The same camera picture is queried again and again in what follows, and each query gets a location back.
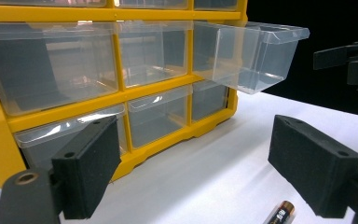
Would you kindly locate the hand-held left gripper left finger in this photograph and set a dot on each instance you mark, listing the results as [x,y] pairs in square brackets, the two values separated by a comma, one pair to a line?
[87,168]

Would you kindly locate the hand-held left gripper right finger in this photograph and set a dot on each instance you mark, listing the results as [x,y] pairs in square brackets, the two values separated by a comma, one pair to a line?
[313,165]

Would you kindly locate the black and copper battery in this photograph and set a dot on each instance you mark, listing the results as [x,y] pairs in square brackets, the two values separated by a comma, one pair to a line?
[279,214]

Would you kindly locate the transparent plastic drawer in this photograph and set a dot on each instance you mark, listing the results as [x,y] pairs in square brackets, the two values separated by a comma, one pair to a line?
[254,62]

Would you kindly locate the set of clear drawers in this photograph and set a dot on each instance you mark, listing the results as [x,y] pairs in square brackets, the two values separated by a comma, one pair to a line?
[43,68]

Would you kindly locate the yellow plastic drawer cabinet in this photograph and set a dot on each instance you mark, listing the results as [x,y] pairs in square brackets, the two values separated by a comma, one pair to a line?
[74,14]

